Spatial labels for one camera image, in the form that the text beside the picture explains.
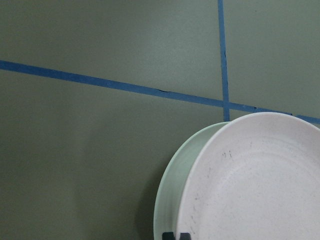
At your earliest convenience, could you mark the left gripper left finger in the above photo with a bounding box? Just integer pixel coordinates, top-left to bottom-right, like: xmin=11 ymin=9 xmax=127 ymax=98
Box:
xmin=161 ymin=232 xmax=175 ymax=240

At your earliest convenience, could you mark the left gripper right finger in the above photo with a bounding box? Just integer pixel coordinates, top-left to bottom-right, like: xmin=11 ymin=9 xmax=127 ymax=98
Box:
xmin=179 ymin=232 xmax=191 ymax=240

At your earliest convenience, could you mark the pink plate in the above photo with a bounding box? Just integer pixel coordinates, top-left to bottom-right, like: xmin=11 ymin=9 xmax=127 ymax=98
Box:
xmin=175 ymin=112 xmax=320 ymax=240

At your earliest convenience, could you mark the cream plate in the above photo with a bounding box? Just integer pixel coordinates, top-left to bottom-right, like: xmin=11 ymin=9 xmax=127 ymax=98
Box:
xmin=153 ymin=122 xmax=228 ymax=240

